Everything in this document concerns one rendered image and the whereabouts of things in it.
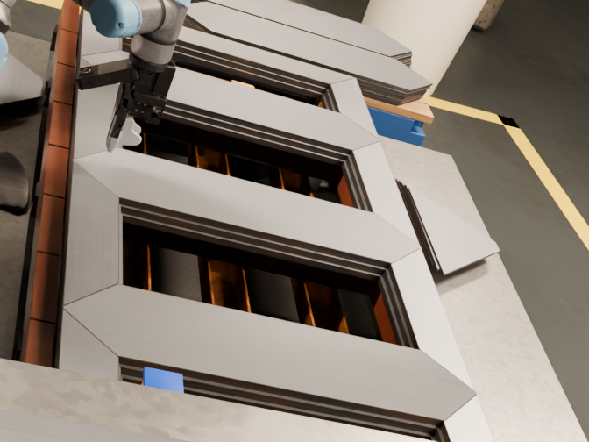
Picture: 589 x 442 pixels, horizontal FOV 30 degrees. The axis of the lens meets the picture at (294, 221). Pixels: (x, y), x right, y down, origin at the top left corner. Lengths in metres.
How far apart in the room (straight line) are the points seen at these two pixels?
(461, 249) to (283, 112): 0.53
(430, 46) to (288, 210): 3.14
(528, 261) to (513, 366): 2.16
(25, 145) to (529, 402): 1.20
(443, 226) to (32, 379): 1.46
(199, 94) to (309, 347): 0.85
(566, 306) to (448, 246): 1.83
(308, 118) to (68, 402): 1.45
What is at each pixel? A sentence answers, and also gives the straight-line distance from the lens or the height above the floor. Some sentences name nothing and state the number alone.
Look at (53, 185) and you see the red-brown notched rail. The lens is 2.10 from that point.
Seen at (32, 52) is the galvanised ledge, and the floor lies 0.68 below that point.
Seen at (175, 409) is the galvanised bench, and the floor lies 1.05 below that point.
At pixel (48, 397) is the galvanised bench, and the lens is 1.32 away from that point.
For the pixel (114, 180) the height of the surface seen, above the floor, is 0.86.
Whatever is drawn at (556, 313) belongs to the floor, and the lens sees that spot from 4.24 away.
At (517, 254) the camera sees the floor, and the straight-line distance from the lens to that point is 4.48.
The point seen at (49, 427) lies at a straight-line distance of 1.25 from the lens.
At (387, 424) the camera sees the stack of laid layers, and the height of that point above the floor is 0.83.
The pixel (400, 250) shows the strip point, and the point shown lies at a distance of 2.28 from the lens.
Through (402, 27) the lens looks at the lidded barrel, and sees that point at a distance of 5.26.
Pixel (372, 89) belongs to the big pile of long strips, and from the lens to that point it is 3.05.
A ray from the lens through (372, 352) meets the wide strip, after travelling 1.95.
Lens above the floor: 1.94
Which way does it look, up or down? 29 degrees down
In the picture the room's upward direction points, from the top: 24 degrees clockwise
